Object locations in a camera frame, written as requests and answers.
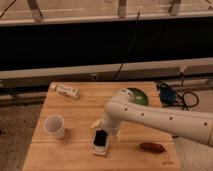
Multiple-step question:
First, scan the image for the green plate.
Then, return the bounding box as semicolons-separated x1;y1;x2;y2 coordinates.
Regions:
129;88;149;106

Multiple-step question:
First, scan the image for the black hanging cable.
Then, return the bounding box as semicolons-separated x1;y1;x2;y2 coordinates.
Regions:
111;9;142;81

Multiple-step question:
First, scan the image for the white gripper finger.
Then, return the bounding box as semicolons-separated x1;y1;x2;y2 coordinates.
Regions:
113;131;120;142
91;119;101;129

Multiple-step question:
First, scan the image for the wooden table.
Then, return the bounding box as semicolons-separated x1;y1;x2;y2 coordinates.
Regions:
23;82;181;171

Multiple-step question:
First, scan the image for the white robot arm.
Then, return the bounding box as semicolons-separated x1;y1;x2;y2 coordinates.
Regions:
92;88;213;147

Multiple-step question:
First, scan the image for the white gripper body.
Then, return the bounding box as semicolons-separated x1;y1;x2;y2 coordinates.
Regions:
100;115;121;135

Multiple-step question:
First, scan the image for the translucent plastic cup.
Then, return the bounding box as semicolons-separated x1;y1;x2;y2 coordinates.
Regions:
43;115;65;139

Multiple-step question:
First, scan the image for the black eraser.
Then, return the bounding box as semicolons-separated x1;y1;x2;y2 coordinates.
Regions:
94;130;108;146

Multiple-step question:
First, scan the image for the white sponge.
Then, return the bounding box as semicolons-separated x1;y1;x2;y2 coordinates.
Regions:
92;135;109;156

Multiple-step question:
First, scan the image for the brown oblong object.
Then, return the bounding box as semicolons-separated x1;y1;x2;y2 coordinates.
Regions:
140;143;165;154

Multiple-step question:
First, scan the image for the blue device with cables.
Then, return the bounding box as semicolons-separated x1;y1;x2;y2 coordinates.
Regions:
156;82;199;110

